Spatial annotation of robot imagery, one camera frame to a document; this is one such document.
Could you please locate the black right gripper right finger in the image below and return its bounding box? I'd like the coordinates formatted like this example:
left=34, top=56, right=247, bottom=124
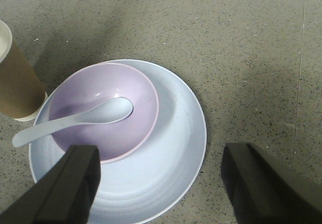
left=221, top=143, right=321, bottom=223

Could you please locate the purple plastic bowl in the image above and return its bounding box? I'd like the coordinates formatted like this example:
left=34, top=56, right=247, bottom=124
left=49, top=62, right=159, bottom=163

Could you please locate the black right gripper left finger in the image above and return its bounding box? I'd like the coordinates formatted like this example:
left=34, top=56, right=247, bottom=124
left=1, top=145, right=101, bottom=223

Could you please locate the light blue plastic spoon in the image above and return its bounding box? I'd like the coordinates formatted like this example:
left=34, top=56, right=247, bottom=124
left=12, top=97, right=134, bottom=147

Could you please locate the brown paper cup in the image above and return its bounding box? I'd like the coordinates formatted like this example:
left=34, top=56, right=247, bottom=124
left=1, top=21, right=48, bottom=122

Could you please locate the light blue plastic plate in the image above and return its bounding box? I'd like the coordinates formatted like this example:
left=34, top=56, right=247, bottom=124
left=29, top=59, right=207, bottom=223

